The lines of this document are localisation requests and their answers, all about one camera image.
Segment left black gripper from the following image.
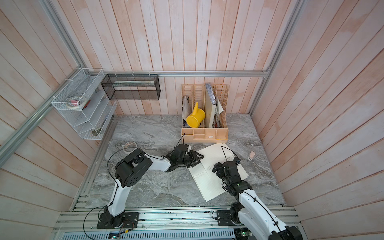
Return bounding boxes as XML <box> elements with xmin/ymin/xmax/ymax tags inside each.
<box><xmin>177</xmin><ymin>150</ymin><xmax>205</xmax><ymax>169</ymax></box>

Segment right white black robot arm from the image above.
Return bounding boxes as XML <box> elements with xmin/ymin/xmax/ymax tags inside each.
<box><xmin>212</xmin><ymin>157</ymin><xmax>303</xmax><ymax>240</ymax></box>

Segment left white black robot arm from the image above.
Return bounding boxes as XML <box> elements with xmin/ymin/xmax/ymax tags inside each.
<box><xmin>97</xmin><ymin>144</ymin><xmax>204</xmax><ymax>229</ymax></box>

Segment open cream notebook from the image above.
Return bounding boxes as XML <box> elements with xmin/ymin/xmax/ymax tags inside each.
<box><xmin>189</xmin><ymin>143</ymin><xmax>236</xmax><ymax>202</ymax></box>

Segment small pink eraser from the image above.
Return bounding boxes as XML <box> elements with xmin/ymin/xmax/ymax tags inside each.
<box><xmin>248</xmin><ymin>151</ymin><xmax>256</xmax><ymax>161</ymax></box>

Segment yellow watering can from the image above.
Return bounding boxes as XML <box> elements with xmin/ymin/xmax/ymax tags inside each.
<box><xmin>186</xmin><ymin>102</ymin><xmax>206</xmax><ymax>128</ymax></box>

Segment papers in organizer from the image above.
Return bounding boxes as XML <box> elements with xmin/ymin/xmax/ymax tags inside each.
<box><xmin>215</xmin><ymin>98</ymin><xmax>224</xmax><ymax>128</ymax></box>

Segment cream book in organizer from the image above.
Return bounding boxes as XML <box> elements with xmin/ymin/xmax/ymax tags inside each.
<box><xmin>204</xmin><ymin>84</ymin><xmax>217</xmax><ymax>128</ymax></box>

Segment beige desk organizer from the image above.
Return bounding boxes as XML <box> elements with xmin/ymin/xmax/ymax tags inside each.
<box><xmin>182</xmin><ymin>84</ymin><xmax>229</xmax><ymax>143</ymax></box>

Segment clear tape roll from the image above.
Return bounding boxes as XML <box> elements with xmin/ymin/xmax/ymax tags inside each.
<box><xmin>123</xmin><ymin>141</ymin><xmax>138</xmax><ymax>155</ymax></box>

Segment tape roll on shelf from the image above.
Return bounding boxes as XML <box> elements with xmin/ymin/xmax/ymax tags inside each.
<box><xmin>65</xmin><ymin>95</ymin><xmax>87</xmax><ymax>110</ymax></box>

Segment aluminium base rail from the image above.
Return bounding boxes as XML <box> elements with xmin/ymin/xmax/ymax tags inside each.
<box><xmin>52</xmin><ymin>205</ymin><xmax>304</xmax><ymax>240</ymax></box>

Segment black mesh wall basket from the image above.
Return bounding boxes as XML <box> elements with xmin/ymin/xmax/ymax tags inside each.
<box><xmin>101</xmin><ymin>73</ymin><xmax>161</xmax><ymax>101</ymax></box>

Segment white wire shelf rack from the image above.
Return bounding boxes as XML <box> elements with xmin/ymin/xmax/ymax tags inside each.
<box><xmin>52</xmin><ymin>68</ymin><xmax>117</xmax><ymax>141</ymax></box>

